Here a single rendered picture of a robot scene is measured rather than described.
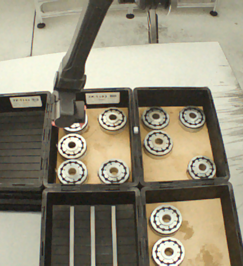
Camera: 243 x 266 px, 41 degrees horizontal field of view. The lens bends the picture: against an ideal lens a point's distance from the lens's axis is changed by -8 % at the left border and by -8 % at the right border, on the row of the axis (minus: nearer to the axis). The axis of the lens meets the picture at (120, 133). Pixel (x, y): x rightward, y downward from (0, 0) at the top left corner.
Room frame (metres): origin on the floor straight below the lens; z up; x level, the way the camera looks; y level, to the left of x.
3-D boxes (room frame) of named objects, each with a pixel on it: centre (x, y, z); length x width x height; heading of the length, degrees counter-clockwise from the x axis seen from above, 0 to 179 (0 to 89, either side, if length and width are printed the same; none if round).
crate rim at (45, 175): (0.65, 0.10, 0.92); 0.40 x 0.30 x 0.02; 2
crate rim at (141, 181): (0.66, -0.20, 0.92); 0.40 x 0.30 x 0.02; 2
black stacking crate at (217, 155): (0.66, -0.20, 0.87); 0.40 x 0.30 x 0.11; 2
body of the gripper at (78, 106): (0.66, 0.16, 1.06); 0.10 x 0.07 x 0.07; 92
